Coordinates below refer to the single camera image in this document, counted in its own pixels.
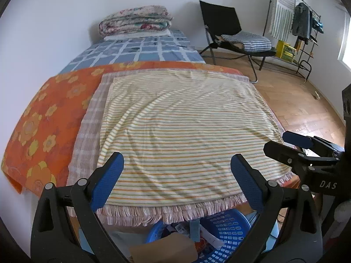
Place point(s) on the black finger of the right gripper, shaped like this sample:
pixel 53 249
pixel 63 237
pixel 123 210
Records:
pixel 297 140

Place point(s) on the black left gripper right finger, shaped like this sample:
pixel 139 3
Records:
pixel 300 238

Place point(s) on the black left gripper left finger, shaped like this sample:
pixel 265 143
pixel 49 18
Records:
pixel 53 238

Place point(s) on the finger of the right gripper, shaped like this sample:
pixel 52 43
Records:
pixel 286 155

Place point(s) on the blue plastic laundry basket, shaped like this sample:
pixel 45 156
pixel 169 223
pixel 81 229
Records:
pixel 230 227

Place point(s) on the white tube package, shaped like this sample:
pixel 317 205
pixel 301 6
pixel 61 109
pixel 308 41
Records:
pixel 211 239

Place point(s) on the plush toy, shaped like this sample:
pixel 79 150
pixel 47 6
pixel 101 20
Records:
pixel 342 212

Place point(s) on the orange floral bedsheet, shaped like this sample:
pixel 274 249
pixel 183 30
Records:
pixel 41 146

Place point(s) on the black clothes drying rack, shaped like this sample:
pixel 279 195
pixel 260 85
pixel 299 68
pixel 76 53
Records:
pixel 301 65

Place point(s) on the yellow green box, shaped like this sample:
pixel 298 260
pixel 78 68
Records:
pixel 285 52

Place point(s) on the teal small packet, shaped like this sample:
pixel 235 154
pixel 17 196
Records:
pixel 195 230

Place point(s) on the brown cardboard piece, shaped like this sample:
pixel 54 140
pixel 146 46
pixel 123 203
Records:
pixel 173 248

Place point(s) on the checkered chair cushion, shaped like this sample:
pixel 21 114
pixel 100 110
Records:
pixel 248 42

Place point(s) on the dark garment on rack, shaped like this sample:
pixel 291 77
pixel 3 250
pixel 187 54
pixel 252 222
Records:
pixel 302 22

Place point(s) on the striped yellow towel blanket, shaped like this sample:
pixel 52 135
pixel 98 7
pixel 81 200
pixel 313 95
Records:
pixel 177 130

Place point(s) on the striped towel on rack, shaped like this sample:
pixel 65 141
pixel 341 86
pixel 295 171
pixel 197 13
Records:
pixel 282 13

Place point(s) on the black folding chair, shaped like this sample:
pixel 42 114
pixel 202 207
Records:
pixel 218 20

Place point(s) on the blue checkered bedsheet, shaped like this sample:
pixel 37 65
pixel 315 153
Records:
pixel 174 47

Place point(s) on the folded floral quilt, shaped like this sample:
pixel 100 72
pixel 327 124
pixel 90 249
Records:
pixel 151 18

